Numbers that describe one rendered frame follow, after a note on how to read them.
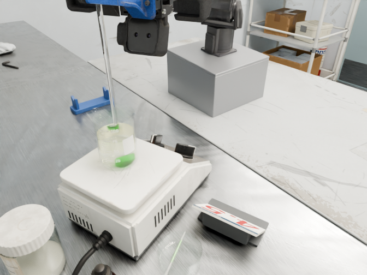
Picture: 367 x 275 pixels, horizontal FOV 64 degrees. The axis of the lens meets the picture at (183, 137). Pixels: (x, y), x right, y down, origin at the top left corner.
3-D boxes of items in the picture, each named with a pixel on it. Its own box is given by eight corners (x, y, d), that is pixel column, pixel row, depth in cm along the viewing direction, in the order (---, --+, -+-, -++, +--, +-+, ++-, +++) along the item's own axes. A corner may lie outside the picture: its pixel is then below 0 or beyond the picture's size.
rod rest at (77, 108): (108, 97, 75) (106, 84, 73) (114, 102, 73) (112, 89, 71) (70, 109, 70) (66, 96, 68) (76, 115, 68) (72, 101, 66)
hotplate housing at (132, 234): (151, 150, 56) (148, 114, 52) (212, 174, 50) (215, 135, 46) (52, 232, 41) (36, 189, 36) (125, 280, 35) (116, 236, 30)
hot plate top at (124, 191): (120, 136, 46) (120, 131, 46) (186, 161, 41) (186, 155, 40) (57, 179, 38) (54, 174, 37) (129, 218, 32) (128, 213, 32)
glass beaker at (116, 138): (145, 152, 42) (140, 100, 37) (132, 177, 37) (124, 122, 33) (105, 147, 43) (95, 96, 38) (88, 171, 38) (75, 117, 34)
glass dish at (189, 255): (196, 238, 40) (196, 227, 38) (206, 276, 35) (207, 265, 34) (155, 244, 39) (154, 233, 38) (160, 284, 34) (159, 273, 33)
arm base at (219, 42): (218, 43, 76) (220, 19, 72) (237, 51, 72) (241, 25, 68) (198, 49, 72) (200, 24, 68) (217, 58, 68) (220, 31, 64)
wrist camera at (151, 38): (179, -1, 38) (181, 51, 42) (130, -3, 41) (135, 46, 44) (159, 8, 34) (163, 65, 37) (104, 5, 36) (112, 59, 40)
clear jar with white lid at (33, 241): (54, 238, 40) (37, 195, 35) (76, 268, 36) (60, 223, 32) (6, 267, 36) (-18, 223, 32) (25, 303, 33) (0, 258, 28)
